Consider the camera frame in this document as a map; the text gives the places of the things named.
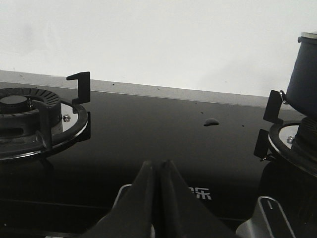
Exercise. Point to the dark blue cooking pot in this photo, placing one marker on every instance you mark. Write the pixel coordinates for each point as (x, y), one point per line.
(302, 89)

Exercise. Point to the left burner with pot support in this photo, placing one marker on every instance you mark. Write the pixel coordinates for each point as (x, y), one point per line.
(37, 122)

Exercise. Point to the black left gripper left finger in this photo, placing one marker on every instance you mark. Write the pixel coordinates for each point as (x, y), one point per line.
(131, 216)

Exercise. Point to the black glass gas stove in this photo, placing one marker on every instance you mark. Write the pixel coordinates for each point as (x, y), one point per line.
(211, 144)

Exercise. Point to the silver stove control knob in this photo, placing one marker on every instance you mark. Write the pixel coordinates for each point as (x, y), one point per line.
(268, 221)

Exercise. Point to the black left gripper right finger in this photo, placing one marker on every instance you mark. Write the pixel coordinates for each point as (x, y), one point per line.
(185, 216)

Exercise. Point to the right burner with pot support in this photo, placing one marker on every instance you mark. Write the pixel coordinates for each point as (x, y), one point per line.
(294, 142)

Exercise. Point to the burner with pot support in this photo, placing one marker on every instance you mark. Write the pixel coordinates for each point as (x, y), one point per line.
(37, 122)
(294, 142)

